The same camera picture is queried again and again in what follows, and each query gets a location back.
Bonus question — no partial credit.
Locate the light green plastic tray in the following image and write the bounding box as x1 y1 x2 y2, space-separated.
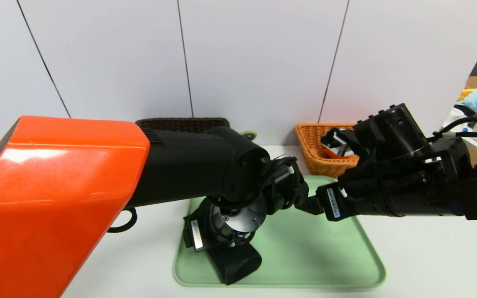
173 175 387 288

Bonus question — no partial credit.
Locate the orange fruit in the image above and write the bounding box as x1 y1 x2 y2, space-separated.
323 143 347 160

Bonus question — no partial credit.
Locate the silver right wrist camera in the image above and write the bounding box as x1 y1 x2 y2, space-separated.
320 127 362 158

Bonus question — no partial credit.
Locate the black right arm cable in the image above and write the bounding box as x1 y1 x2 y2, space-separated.
432 116 477 140

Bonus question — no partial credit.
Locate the orange wicker basket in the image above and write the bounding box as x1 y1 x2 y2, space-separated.
296 123 361 179

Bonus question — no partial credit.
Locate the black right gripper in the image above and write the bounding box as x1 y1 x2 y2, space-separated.
294 174 404 222

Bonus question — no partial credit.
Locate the dark brown wicker basket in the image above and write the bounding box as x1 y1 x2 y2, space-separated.
135 118 231 134

